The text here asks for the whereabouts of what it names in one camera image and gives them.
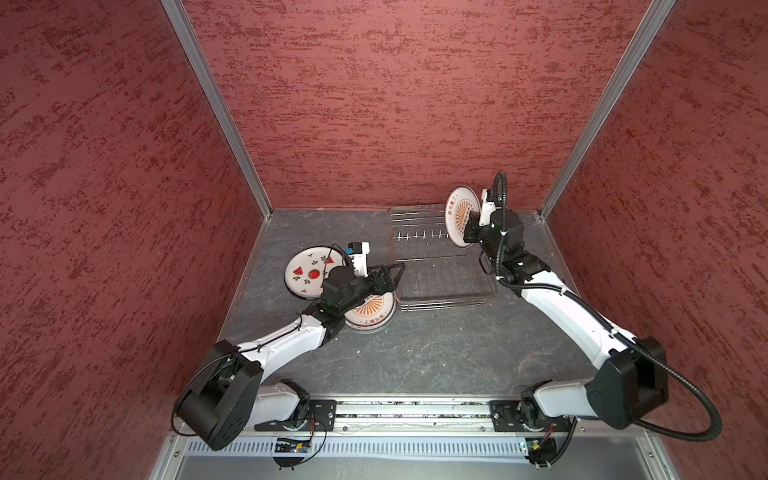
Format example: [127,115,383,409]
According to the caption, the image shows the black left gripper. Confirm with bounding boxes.
[340,262,406,313]

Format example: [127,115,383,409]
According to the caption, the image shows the orange sunburst green rim plate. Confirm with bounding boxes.
[444,186,481,248]

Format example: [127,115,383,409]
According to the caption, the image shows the plain white plate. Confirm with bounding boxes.
[284,246,348,300]

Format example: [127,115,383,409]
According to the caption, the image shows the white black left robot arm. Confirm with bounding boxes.
[171,263,405,451]

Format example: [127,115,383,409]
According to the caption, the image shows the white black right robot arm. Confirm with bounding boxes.
[445,202,669,430]

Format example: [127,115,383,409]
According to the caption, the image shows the left base circuit board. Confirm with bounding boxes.
[272,437,313,470]

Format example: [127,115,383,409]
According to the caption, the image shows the base circuit board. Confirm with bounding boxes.
[272,437,313,470]
[525,438,558,468]

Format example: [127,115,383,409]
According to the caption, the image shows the right base circuit board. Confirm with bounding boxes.
[525,438,558,468]

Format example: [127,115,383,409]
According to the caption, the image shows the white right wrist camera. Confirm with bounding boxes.
[478,189,497,227]

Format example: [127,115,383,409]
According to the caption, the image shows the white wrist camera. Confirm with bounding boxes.
[478,189,497,227]
[346,241,370,277]

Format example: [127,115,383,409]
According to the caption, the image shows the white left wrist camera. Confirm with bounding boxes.
[346,241,370,277]

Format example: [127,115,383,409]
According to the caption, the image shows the metal wire dish rack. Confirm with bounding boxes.
[389,205,497,311]

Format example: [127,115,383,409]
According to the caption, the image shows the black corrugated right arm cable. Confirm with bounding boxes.
[490,170,724,468]

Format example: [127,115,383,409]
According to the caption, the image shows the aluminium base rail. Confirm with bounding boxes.
[179,395,658,464]

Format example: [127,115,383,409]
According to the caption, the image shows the aluminium corner post right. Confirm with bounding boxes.
[538,0,676,222]

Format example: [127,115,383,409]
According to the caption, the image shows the aluminium corner post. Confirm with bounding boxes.
[161,0,274,220]
[538,0,676,222]

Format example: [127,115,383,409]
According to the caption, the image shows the aluminium corner post left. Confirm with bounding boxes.
[161,0,274,220]

